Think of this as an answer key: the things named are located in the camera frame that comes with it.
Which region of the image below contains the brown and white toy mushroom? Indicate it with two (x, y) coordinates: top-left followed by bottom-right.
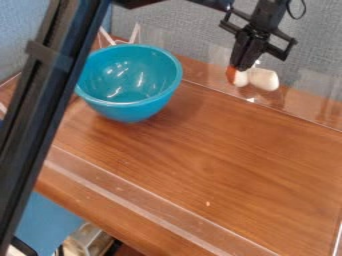
(226, 65), (279, 91)

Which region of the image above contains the blue ceramic bowl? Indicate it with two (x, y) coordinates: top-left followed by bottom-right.
(75, 44), (183, 123)

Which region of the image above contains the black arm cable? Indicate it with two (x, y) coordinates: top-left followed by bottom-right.
(285, 0), (307, 20)

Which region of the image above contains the dark object top edge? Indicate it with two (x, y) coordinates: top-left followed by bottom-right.
(114, 0), (235, 11)

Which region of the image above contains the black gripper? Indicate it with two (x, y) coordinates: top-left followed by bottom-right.
(219, 7), (297, 70)

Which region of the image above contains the metal table leg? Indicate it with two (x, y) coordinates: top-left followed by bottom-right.
(52, 222), (114, 256)

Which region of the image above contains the dark blue foreground post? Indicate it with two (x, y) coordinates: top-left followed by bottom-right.
(0, 0), (111, 256)

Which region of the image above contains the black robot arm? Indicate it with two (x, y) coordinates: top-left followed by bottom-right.
(219, 0), (298, 71)

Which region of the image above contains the black object bottom left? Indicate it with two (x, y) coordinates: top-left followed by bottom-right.
(5, 237), (37, 256)

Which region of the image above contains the clear acrylic table barrier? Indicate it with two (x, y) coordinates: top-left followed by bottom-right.
(41, 23), (342, 256)

